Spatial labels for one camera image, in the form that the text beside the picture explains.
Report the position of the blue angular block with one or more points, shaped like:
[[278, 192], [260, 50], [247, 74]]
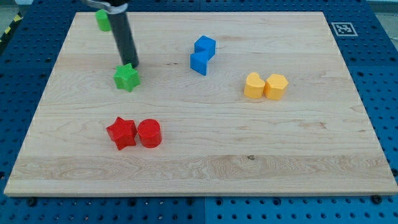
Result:
[[199, 62]]

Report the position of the wooden board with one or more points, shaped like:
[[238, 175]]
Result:
[[316, 140]]

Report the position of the yellow heart block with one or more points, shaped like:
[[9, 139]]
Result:
[[254, 86]]

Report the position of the yellow hexagon block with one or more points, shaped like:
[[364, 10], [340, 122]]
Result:
[[276, 86]]

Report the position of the red star block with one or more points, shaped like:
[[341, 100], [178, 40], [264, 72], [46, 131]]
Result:
[[122, 132]]

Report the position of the green star block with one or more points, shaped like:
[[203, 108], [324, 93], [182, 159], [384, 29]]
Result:
[[126, 77]]

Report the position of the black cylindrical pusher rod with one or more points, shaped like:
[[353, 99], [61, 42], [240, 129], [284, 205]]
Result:
[[120, 27]]

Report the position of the blue cube block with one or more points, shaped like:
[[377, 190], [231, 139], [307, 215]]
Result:
[[205, 44]]

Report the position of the green cylinder block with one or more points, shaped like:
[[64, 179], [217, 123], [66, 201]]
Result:
[[102, 20]]

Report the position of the white fiducial marker tag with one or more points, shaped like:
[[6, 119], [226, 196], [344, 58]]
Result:
[[344, 29]]

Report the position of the red cylinder block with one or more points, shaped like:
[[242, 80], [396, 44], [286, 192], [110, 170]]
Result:
[[149, 132]]

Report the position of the silver metal clamp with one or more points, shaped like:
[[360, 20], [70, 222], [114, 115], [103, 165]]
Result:
[[110, 9]]

